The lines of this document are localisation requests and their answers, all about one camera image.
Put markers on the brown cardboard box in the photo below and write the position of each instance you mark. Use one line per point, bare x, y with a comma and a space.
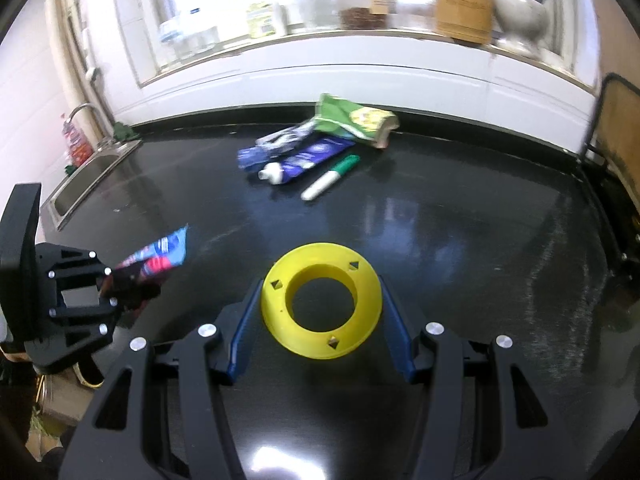
62, 400

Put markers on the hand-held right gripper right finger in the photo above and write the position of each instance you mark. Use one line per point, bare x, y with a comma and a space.
397, 330

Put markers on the blue toothpaste tube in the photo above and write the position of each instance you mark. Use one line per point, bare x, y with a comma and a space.
310, 157

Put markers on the green-cap bottle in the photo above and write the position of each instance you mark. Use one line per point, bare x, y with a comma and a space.
262, 15

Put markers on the beige wall pipe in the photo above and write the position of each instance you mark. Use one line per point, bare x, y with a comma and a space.
80, 50

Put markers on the green snack bag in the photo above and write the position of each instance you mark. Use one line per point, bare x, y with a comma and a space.
350, 120

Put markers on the blue and pink snack wrapper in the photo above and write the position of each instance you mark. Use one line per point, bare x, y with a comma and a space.
162, 255

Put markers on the pink-lid jar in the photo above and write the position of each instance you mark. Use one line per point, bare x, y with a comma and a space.
414, 2

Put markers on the red dish soap bottle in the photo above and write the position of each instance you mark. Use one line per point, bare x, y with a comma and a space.
77, 142

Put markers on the steel sink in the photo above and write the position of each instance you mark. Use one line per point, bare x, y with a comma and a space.
85, 180

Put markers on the black metal rack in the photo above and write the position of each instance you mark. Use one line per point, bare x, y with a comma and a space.
615, 160

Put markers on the crumpled silver blue wrapper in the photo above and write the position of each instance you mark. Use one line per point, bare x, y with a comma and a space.
275, 145

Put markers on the stone mortar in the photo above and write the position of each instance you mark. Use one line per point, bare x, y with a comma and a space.
520, 22

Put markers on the metal faucet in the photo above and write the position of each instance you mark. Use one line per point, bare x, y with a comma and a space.
82, 115

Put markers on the row of clear glasses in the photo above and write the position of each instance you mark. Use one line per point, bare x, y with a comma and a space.
187, 35

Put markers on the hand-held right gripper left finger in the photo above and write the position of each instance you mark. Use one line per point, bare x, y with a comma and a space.
245, 330

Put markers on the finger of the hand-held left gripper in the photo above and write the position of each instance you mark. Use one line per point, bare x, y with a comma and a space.
75, 260
85, 332

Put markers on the bamboo utensil holder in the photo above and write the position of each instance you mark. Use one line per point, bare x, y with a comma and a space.
462, 2

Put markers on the white marker with green cap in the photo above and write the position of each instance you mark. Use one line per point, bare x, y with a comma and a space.
327, 180

